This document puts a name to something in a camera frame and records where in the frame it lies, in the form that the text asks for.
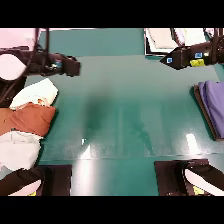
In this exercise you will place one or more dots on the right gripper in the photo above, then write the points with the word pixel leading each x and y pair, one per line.
pixel 178 58

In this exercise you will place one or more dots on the cream T-shirt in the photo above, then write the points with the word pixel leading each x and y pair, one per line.
pixel 35 91

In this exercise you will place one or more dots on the purple garment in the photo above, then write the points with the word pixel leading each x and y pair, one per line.
pixel 215 103

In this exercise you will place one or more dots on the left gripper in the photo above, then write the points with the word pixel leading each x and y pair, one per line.
pixel 72 66

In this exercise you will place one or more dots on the orange garment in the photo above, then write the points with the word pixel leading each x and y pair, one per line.
pixel 31 118

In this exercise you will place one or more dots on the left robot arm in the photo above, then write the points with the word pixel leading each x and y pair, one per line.
pixel 11 66

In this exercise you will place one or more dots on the brown garment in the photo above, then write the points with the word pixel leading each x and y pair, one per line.
pixel 204 110

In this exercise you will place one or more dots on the light grey garment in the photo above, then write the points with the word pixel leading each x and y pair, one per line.
pixel 18 150

